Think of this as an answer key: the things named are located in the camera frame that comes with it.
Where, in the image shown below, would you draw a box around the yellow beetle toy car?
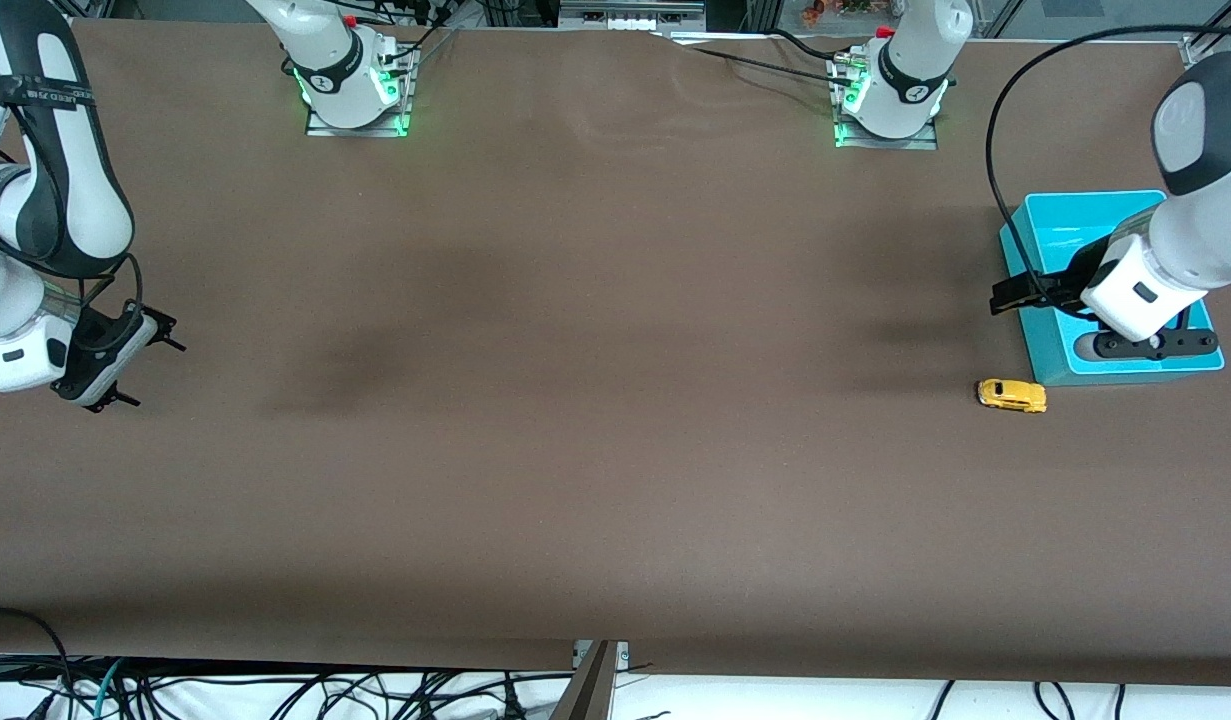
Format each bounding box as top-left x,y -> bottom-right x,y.
977,378 -> 1048,414

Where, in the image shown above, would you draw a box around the cyan plastic bin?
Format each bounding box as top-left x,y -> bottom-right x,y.
999,189 -> 1226,388

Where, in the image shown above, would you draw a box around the colourful background objects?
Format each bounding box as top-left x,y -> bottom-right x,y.
800,0 -> 896,26

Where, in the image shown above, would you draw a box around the brown table cover sheet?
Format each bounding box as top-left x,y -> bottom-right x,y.
0,18 -> 1231,687

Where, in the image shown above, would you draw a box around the grey socket box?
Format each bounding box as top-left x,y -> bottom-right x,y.
558,0 -> 706,33

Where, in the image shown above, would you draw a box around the grey brown support beam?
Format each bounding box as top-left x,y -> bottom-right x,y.
550,640 -> 621,720

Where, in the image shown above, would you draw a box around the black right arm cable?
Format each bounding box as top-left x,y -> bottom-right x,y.
75,255 -> 146,351

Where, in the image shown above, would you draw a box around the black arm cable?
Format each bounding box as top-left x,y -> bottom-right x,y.
75,255 -> 146,351
985,25 -> 1231,301

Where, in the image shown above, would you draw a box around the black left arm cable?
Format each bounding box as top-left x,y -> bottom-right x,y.
985,25 -> 1231,301

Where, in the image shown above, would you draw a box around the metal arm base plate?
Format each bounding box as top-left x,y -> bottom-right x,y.
305,50 -> 416,139
830,55 -> 941,151

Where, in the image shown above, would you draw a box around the black printed strap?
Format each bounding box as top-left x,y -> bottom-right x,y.
0,75 -> 98,113

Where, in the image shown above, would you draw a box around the black looped floor cable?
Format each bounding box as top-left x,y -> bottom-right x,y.
0,607 -> 76,701

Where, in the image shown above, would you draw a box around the teal floor cable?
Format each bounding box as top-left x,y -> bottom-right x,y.
93,658 -> 128,720

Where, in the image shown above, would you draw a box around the short black table cable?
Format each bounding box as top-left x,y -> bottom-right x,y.
770,28 -> 851,63

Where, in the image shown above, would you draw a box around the long black table cable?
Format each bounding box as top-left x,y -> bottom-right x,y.
665,35 -> 856,89

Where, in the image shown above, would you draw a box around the black base connector cable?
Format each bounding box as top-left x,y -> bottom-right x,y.
370,0 -> 461,66

